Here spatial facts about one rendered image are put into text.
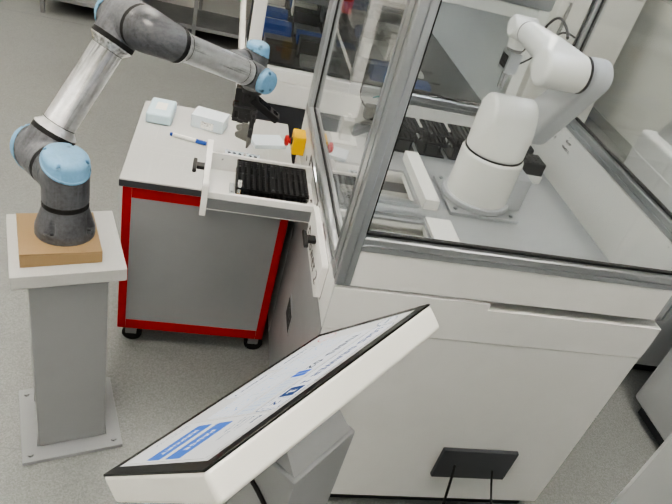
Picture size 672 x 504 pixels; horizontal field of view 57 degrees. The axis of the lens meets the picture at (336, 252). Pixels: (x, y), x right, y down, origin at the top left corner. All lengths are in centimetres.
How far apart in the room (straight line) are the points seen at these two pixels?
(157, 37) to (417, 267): 86
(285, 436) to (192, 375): 165
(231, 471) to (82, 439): 151
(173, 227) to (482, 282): 111
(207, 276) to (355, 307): 90
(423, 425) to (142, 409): 101
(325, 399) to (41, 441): 149
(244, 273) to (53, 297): 76
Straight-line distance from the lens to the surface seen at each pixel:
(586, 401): 209
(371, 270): 149
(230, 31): 567
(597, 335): 187
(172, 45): 169
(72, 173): 166
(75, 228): 174
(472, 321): 168
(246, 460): 83
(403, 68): 125
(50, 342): 194
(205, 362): 255
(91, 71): 177
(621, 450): 298
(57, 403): 214
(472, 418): 199
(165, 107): 251
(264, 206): 186
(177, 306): 243
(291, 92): 270
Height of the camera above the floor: 186
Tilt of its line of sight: 35 degrees down
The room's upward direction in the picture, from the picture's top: 16 degrees clockwise
